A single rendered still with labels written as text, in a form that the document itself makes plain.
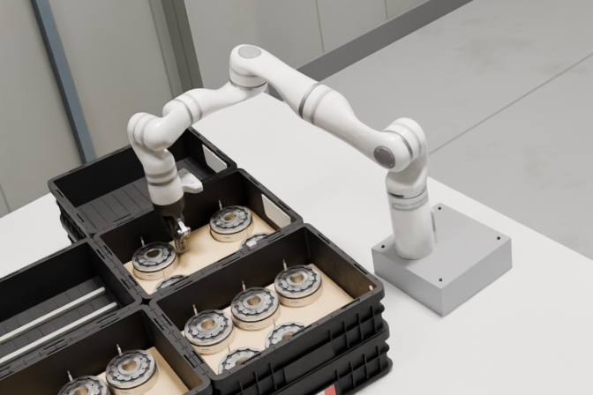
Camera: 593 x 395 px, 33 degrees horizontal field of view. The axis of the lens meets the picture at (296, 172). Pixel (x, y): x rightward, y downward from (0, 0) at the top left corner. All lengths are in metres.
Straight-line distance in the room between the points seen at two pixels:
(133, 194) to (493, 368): 1.03
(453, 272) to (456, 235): 0.13
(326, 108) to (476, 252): 0.47
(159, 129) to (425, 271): 0.67
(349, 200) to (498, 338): 0.64
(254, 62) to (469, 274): 0.68
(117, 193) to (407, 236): 0.80
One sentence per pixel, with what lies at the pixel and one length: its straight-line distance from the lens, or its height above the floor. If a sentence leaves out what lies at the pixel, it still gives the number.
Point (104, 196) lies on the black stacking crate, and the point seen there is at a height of 0.83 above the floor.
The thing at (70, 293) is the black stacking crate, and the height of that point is 0.83.
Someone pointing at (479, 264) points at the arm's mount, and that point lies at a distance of 2.30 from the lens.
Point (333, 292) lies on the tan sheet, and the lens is 2.19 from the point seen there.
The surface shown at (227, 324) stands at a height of 0.86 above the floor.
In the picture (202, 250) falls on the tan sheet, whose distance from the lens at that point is 2.38.
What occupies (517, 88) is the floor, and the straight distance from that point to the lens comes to 4.48.
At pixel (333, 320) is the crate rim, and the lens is 1.98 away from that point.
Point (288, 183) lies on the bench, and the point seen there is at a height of 0.70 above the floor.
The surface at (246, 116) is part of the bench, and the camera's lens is 3.11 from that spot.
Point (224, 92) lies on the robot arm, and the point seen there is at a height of 1.15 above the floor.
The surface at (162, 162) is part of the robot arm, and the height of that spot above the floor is 1.10.
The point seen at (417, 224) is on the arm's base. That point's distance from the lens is 2.26.
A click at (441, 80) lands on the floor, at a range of 4.57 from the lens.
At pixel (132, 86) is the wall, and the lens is 4.11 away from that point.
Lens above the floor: 2.25
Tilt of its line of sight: 34 degrees down
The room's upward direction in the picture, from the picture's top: 10 degrees counter-clockwise
